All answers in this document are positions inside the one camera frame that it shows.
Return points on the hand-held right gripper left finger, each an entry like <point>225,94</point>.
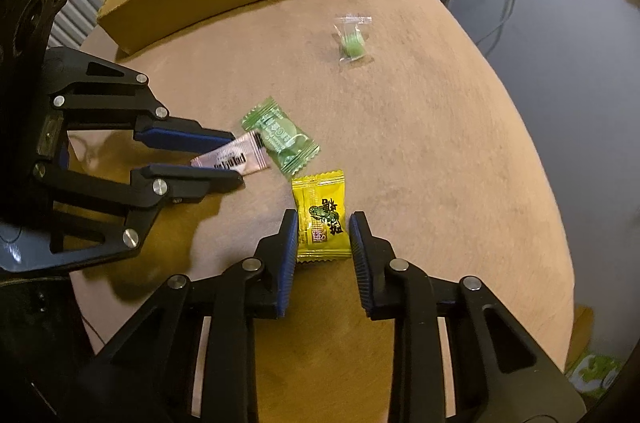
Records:
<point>289,263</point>

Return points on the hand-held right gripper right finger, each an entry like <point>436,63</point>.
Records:
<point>357,263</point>

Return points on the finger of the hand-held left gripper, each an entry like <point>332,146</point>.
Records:
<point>200,184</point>
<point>170,140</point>

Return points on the pink candy packet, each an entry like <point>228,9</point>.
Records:
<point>235,158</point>

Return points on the yellow candy packet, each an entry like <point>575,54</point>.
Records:
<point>320,213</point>

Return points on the green candy packet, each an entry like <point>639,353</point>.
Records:
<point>282,138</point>

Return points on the tan fabric table cover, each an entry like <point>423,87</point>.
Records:
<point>425,153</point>

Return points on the clear wrapped green candy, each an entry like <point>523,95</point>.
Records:
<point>352,43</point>

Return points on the green patterned box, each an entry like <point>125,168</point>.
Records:
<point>595,373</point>

